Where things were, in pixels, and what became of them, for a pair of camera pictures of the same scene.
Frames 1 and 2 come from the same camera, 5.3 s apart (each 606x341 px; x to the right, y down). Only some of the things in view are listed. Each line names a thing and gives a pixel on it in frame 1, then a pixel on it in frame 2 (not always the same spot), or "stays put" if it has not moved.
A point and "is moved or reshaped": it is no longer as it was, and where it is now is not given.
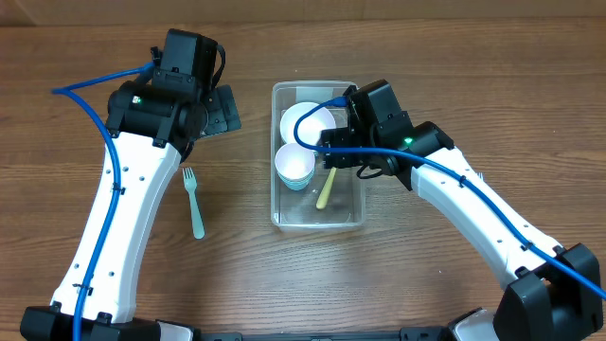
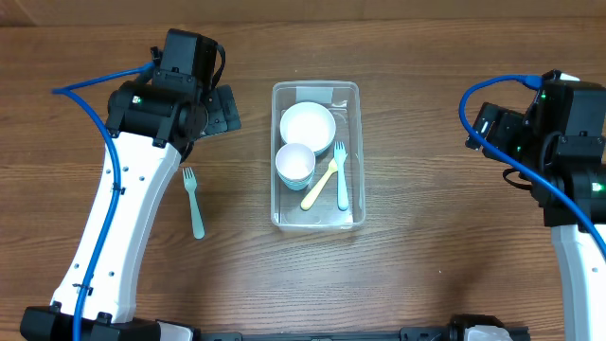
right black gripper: x=338 y=136 to x=506 y=122
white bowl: x=310 y=126 stays put
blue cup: x=295 y=184 stays put
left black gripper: x=209 y=105 stays put
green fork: x=191 y=184 stays put
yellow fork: x=325 y=194 is moved or reshaped
